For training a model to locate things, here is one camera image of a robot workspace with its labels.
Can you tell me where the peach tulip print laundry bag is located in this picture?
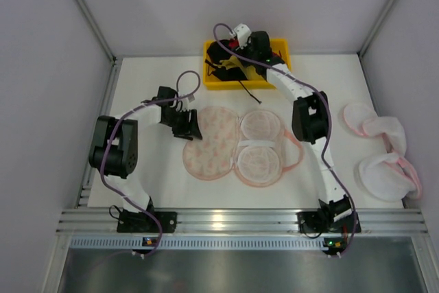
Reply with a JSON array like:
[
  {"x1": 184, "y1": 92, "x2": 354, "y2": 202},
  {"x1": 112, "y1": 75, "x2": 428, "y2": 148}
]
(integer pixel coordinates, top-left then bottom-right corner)
[{"x1": 182, "y1": 106, "x2": 305, "y2": 188}]

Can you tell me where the red lace bra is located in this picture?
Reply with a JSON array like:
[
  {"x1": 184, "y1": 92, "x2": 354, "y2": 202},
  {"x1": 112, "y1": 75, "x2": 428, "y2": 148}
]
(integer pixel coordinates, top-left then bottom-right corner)
[{"x1": 228, "y1": 38, "x2": 239, "y2": 50}]

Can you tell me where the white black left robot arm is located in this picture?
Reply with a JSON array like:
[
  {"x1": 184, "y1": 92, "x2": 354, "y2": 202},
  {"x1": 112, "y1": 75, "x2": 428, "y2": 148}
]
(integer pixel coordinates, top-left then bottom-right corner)
[{"x1": 88, "y1": 86, "x2": 202, "y2": 214}]

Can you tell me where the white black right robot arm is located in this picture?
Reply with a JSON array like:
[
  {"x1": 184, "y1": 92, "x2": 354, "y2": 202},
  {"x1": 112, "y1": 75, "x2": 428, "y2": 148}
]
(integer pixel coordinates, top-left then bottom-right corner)
[{"x1": 240, "y1": 31, "x2": 355, "y2": 231}]

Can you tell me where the yellow bra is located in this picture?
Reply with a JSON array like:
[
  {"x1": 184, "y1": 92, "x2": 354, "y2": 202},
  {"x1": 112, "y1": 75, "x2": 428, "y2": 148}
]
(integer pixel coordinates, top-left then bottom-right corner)
[{"x1": 219, "y1": 56, "x2": 263, "y2": 81}]

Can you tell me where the black bra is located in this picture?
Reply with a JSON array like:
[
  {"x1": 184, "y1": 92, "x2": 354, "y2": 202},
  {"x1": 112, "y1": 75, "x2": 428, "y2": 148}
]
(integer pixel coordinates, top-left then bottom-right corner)
[{"x1": 204, "y1": 38, "x2": 263, "y2": 105}]

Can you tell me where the yellow plastic bin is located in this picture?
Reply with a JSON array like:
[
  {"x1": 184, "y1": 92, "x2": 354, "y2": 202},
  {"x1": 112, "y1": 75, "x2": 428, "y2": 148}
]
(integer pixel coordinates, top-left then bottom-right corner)
[{"x1": 202, "y1": 38, "x2": 292, "y2": 91}]

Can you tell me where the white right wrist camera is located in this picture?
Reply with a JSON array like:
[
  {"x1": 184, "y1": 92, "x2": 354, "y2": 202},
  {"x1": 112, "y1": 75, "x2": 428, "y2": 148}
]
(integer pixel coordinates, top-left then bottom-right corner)
[{"x1": 230, "y1": 23, "x2": 252, "y2": 49}]

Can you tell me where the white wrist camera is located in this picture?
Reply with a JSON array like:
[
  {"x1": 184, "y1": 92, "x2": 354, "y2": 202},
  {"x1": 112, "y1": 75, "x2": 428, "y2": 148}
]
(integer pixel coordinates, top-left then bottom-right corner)
[
  {"x1": 180, "y1": 95, "x2": 195, "y2": 110},
  {"x1": 230, "y1": 23, "x2": 252, "y2": 49}
]

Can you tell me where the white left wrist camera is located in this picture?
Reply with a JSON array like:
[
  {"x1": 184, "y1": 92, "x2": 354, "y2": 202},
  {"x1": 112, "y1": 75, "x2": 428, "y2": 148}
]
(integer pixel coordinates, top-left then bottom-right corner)
[{"x1": 180, "y1": 95, "x2": 195, "y2": 110}]

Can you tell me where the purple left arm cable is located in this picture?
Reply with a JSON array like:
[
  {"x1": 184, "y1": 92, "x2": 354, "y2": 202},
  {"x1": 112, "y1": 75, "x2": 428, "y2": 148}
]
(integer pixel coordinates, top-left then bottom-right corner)
[{"x1": 68, "y1": 71, "x2": 201, "y2": 280}]

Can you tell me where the aluminium front rail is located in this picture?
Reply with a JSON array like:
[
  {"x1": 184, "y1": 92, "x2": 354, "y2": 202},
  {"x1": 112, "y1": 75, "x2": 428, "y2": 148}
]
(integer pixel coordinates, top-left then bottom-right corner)
[{"x1": 56, "y1": 208, "x2": 428, "y2": 236}]

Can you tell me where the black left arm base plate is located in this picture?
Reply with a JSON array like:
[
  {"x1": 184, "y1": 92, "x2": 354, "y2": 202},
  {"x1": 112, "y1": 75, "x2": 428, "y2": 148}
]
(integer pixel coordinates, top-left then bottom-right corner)
[{"x1": 117, "y1": 209, "x2": 177, "y2": 233}]

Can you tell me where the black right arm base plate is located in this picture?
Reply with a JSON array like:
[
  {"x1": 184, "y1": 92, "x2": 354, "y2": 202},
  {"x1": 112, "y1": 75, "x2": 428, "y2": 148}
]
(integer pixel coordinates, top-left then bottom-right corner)
[{"x1": 297, "y1": 211, "x2": 361, "y2": 239}]

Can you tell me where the white slotted cable duct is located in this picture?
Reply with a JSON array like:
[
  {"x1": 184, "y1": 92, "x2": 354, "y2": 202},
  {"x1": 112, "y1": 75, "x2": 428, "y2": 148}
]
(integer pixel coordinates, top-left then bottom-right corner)
[{"x1": 70, "y1": 235, "x2": 329, "y2": 251}]

